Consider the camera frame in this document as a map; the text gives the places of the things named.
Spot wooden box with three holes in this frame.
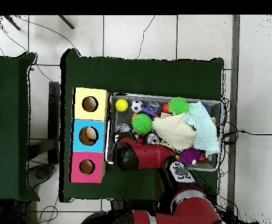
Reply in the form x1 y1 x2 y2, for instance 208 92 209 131
69 87 110 184

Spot silver mesh bin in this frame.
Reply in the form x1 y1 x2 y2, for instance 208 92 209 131
105 92 224 172

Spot green spiky rubber ball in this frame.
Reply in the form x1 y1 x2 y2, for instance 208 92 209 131
168 96 190 116
131 113 153 136

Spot small soccer ball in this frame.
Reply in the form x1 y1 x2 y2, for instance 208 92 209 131
130 99 144 114

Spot purple toy building block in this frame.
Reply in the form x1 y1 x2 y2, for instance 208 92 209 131
141 106 156 118

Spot silver can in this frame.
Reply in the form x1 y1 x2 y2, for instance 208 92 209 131
145 132 161 145

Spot yellow foam ball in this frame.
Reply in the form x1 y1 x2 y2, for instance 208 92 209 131
115 98 129 113

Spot cream cloth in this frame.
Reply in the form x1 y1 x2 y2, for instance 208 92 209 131
151 113 197 151

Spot dark green tablecloth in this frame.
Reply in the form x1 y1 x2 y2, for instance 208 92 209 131
59 48 225 202
0 52 40 201

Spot purple spiky rubber toy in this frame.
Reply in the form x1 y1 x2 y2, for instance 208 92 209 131
178 146 202 166

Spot mint green cloth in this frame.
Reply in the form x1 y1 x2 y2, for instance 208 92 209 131
183 100 220 156

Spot black stand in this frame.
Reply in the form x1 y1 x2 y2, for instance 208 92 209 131
28 81 61 165

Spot grey round base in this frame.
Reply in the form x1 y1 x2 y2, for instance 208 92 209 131
28 163 55 188

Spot black tripod leg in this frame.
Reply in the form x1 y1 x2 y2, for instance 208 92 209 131
4 15 22 31
58 15 75 30

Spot black cable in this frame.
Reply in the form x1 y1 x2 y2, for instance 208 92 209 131
222 129 272 144

